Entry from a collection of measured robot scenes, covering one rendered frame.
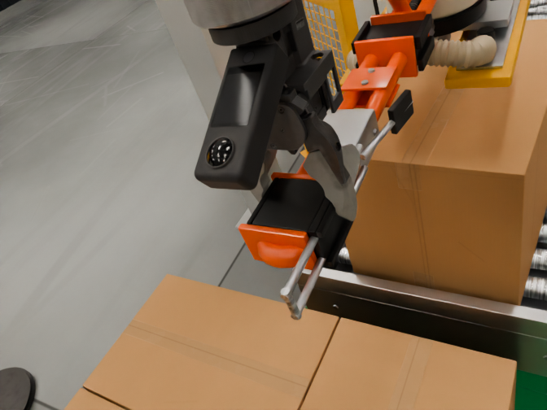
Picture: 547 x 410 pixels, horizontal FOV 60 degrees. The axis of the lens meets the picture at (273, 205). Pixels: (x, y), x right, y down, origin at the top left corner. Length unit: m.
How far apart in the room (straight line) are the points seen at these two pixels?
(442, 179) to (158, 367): 0.85
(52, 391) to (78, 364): 0.14
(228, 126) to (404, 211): 0.73
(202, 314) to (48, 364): 1.20
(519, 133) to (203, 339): 0.90
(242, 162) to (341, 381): 0.85
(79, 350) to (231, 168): 2.08
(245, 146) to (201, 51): 1.57
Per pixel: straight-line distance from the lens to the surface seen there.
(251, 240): 0.47
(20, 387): 2.41
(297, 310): 0.42
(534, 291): 1.25
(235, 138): 0.34
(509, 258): 1.05
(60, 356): 2.42
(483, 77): 0.84
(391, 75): 0.63
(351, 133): 0.54
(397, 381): 1.11
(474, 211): 0.98
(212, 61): 1.89
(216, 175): 0.34
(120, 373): 1.39
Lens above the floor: 1.52
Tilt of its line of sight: 38 degrees down
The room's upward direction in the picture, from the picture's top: 22 degrees counter-clockwise
